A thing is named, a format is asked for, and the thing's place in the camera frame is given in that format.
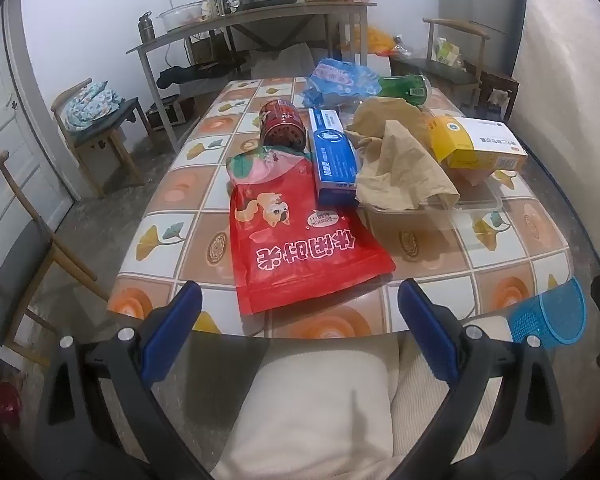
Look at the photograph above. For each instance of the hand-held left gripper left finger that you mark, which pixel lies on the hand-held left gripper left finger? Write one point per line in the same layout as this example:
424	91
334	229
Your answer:
172	325

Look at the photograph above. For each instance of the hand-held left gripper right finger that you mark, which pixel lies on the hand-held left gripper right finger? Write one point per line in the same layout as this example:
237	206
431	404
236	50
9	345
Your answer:
425	320

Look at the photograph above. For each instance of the blue plastic wastebasket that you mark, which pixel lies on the blue plastic wastebasket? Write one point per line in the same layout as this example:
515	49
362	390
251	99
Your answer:
555	315

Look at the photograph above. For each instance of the clear plastic container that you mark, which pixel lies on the clear plastic container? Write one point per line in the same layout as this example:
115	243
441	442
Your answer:
475	205

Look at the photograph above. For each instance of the red snack bag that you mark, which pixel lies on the red snack bag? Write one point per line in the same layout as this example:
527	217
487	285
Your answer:
290	240

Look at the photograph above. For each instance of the brown paper bag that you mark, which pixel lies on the brown paper bag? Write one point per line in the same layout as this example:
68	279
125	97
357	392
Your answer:
400	170

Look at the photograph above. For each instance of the yellow and white box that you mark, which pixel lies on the yellow and white box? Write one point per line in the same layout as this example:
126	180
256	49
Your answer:
460	140

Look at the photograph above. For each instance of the blue box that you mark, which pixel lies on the blue box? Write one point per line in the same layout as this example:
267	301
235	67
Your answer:
332	160

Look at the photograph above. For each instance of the red can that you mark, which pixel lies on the red can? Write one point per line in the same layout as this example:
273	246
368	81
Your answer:
280	125

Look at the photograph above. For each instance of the green plastic bottle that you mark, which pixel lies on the green plastic bottle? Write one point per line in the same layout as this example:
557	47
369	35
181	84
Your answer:
402	87

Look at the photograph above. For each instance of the blue plastic packet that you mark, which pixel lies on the blue plastic packet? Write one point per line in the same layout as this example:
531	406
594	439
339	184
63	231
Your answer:
335	82

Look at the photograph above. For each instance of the patterned dining table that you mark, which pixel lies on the patterned dining table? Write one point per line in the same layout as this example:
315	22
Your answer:
190	185

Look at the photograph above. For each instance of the wooden chair with dark seat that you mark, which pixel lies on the wooden chair with dark seat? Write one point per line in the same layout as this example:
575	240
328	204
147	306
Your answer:
20	260

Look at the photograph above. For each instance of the red object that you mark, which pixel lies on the red object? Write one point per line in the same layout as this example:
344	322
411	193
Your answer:
9	405

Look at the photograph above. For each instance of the wooden chair with green seat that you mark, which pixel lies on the wooden chair with green seat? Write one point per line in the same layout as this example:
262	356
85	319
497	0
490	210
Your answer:
110	125

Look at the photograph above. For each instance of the white mattress with blue edge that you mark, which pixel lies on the white mattress with blue edge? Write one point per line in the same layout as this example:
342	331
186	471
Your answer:
570	85

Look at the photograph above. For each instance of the floral cloth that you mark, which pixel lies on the floral cloth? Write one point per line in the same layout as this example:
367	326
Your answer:
92	105

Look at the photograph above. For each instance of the wooden armchair with black seat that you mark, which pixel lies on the wooden armchair with black seat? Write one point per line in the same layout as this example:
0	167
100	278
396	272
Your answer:
430	72

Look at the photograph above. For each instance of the dark wooden stool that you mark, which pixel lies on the dark wooden stool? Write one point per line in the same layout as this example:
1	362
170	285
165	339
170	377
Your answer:
500	82

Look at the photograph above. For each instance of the black clothing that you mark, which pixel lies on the black clothing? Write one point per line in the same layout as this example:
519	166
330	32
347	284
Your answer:
180	75

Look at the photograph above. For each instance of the white door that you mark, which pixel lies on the white door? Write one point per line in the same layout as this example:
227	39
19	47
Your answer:
5	135

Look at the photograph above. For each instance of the green and white carton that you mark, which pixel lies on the green and white carton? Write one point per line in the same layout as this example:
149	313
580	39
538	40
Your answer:
447	52

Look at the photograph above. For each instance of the yellow plastic bag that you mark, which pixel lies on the yellow plastic bag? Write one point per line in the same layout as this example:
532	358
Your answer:
382	40

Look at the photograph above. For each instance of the white sack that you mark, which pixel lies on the white sack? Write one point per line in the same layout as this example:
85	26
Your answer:
285	62

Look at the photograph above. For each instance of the steel water bottle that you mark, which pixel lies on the steel water bottle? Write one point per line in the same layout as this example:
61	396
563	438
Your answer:
147	27

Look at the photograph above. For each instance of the glass bowl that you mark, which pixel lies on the glass bowl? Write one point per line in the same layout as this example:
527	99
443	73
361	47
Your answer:
182	17

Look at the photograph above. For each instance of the steel canister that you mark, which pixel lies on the steel canister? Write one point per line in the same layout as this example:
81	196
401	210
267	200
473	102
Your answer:
219	1

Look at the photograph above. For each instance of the grey metal side table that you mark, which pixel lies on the grey metal side table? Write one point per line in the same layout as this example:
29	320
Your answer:
280	12

